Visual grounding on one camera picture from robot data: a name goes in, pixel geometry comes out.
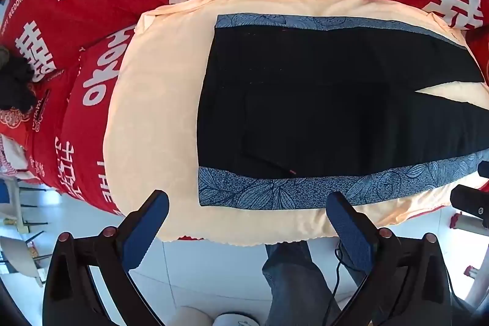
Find dark clothes pile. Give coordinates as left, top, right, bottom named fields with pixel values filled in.
left=0, top=46, right=38, bottom=113

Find black cable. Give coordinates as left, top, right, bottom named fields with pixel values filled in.
left=329, top=237, right=346, bottom=313

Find red printed pillow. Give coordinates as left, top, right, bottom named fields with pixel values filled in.
left=67, top=24, right=139, bottom=117
left=32, top=74, right=121, bottom=217

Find person's jeans leg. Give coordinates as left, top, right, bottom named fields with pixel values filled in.
left=262, top=240, right=368, bottom=326

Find peach blanket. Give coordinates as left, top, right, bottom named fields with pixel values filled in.
left=103, top=0, right=489, bottom=247

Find black pants with blue trim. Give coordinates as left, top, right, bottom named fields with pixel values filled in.
left=196, top=13, right=489, bottom=211

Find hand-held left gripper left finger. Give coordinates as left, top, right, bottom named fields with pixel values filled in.
left=42, top=189, right=171, bottom=326

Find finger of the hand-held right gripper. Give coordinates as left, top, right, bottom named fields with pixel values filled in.
left=476, top=160, right=489, bottom=194
left=450, top=185, right=489, bottom=230

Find white stand frame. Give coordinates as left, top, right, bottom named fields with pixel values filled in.
left=451, top=211, right=489, bottom=311

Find white chair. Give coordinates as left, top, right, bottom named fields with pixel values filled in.
left=0, top=232, right=50, bottom=289

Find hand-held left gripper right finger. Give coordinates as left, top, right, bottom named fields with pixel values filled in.
left=325, top=191, right=454, bottom=326

